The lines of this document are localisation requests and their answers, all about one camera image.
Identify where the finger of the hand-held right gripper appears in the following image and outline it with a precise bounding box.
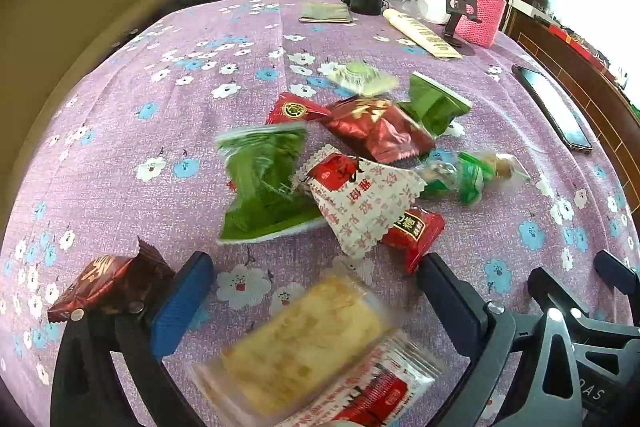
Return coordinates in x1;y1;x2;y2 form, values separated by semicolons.
527;266;593;320
594;250;640;295

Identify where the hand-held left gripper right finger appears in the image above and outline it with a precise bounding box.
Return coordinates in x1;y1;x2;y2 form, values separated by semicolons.
417;253;583;427

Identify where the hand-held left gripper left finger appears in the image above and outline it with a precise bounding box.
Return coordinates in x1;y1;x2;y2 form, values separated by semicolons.
50;251;216;427

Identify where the small red black-label packet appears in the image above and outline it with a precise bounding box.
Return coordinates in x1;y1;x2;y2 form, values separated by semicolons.
381;206;446;276

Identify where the brown foil snack packet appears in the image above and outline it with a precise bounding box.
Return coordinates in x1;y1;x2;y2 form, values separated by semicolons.
47;236;177;324

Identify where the white red patterned snack packet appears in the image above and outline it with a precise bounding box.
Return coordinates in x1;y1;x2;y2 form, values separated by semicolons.
277;331;451;427
294;145;429;258

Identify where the yellow cake clear packet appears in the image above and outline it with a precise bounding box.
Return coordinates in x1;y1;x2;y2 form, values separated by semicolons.
191;273;397;419

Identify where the large green snack packet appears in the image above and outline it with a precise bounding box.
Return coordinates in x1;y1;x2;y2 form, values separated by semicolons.
216;123;328;246

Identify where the dark red foil snack packet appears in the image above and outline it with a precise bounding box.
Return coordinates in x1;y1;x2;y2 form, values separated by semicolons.
324;97;437;164

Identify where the red packet gold emblem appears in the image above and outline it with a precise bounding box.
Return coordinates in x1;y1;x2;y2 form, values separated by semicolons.
265;91;334;128

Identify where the green clear candy packet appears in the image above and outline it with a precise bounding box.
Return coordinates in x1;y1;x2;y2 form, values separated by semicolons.
419;150;532;206

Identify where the purple floral tablecloth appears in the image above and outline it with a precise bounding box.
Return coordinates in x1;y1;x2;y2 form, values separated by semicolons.
0;0;640;427

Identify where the black smartphone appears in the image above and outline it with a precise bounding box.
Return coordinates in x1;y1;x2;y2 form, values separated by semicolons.
511;64;595;154

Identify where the small green snack packet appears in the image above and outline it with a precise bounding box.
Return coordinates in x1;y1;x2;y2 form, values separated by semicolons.
399;72;473;138

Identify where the wooden cabinet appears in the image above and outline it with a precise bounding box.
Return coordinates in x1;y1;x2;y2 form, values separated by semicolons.
502;0;640;158

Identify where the pale green pastry packet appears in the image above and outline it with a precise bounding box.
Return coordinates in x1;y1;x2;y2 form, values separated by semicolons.
327;60;401;98

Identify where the cream coloured tube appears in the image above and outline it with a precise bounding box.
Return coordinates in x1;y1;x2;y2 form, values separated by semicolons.
382;9;464;60

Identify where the white cup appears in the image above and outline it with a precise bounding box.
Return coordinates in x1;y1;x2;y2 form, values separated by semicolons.
417;0;451;25

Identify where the olive booklet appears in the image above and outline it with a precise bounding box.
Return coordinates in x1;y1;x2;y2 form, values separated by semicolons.
298;2;357;26

